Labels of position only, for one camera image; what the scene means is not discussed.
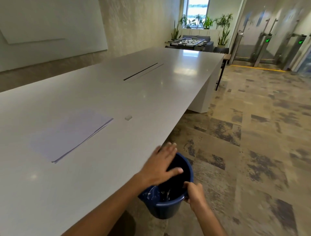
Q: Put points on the person's right hand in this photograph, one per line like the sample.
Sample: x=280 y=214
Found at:
x=197 y=195

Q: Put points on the person's left hand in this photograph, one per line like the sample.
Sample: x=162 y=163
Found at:
x=156 y=167

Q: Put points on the person's left thumb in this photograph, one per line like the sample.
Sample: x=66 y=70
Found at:
x=175 y=172

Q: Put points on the person's right thumb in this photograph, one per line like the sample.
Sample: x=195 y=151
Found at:
x=188 y=185

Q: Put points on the blue plastic bucket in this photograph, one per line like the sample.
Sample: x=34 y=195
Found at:
x=167 y=209

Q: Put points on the person's left forearm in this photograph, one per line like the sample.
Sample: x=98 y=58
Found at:
x=109 y=206

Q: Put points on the person's right forearm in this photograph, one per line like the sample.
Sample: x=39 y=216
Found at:
x=209 y=222

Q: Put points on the small white eraser block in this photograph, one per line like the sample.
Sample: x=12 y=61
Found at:
x=128 y=117

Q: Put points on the stack of white paper sheets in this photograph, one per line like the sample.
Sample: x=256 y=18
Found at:
x=70 y=135

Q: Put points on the foosball table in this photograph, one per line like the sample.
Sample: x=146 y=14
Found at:
x=188 y=43

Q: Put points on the snake plant in pot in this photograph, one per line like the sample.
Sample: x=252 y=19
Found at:
x=175 y=32

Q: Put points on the white low cabinet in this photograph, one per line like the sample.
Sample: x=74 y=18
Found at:
x=201 y=32

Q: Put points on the small green potted plant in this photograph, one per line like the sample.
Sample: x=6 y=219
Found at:
x=198 y=20
x=184 y=21
x=208 y=23

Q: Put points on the grey turnstile gate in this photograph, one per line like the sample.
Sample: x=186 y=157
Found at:
x=263 y=48
x=294 y=52

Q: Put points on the tall leafy potted plant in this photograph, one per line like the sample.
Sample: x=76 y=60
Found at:
x=224 y=26

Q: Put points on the window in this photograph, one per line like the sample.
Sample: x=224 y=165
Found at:
x=197 y=11

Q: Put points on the white wall board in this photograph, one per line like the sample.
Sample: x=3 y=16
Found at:
x=48 y=29

